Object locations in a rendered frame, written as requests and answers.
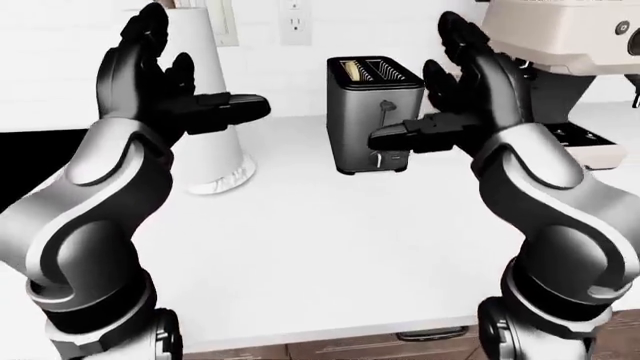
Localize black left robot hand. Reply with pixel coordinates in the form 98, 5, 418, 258
95, 2, 273, 147

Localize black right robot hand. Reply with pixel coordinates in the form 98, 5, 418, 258
367, 10, 531, 155

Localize grey metal two-slot toaster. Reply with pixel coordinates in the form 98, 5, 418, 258
326, 55, 427, 176

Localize white paper towel roll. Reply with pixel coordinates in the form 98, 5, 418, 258
158, 6, 258, 195

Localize beige espresso machine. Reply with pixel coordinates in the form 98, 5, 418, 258
481, 0, 640, 171

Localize brown wooden drawer front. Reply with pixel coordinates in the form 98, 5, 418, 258
182, 310, 640, 360

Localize white wall power outlet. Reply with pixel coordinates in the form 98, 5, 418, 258
279, 0, 314, 47

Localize metal drawer handle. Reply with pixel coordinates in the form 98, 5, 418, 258
397, 325, 470, 342

